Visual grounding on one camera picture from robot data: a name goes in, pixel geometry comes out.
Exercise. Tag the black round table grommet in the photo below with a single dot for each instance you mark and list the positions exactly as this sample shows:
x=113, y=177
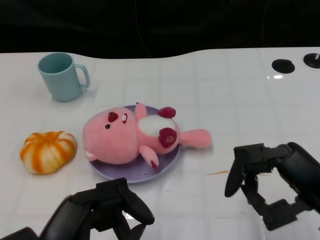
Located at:
x=312, y=60
x=283, y=66

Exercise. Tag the purple plastic plate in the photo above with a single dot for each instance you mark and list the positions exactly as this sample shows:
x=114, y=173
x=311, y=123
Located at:
x=135, y=172

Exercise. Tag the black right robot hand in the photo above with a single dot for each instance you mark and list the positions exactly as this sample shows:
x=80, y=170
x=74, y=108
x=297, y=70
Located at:
x=297, y=165

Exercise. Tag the pink plush doll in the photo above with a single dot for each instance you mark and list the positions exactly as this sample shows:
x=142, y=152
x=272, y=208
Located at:
x=115, y=142

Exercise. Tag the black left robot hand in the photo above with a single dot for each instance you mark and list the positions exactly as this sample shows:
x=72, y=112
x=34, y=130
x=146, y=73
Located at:
x=75, y=215

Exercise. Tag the orange white plush pumpkin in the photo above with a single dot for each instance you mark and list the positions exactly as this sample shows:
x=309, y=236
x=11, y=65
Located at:
x=47, y=152

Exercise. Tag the teal plastic mug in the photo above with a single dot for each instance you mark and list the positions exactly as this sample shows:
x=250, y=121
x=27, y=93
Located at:
x=61, y=80

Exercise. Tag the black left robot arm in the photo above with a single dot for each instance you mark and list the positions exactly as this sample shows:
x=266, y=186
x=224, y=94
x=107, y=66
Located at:
x=17, y=235

